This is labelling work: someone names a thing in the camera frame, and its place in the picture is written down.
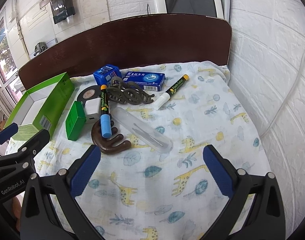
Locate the large green box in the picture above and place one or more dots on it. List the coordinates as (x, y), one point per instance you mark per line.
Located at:
(55, 97)

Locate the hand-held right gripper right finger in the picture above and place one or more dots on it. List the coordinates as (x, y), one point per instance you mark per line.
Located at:
(217, 172)

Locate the dark wall-mounted dispenser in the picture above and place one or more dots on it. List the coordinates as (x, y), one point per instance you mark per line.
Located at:
(61, 5)

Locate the metal faucet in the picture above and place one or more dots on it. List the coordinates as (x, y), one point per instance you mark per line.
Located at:
(40, 47)

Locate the small green box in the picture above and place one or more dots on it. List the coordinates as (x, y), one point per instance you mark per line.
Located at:
(75, 122)

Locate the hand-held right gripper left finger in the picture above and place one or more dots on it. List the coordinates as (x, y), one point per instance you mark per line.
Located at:
(85, 172)

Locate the window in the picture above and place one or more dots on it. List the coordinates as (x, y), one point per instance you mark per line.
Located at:
(2, 55)

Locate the dark brown wooden headboard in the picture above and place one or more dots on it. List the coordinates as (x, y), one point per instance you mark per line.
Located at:
(142, 42)

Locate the black tape roll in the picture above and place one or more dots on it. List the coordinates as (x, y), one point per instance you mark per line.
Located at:
(80, 95)

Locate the brown wooden comb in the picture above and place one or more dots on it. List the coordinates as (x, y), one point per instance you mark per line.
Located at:
(105, 147)

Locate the white charger adapter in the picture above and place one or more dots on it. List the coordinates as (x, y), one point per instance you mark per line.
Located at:
(91, 110)

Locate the giraffe printed blanket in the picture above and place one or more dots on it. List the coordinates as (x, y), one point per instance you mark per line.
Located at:
(167, 180)

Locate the clear plastic tube case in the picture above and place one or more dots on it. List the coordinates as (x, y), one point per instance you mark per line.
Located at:
(142, 130)

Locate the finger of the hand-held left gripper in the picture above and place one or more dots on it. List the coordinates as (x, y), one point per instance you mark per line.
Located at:
(37, 140)
(7, 132)

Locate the blue medicine box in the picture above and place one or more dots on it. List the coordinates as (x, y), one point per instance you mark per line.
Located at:
(142, 80)

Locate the blue plastic box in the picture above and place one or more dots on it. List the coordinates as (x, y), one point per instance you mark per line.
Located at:
(105, 73)

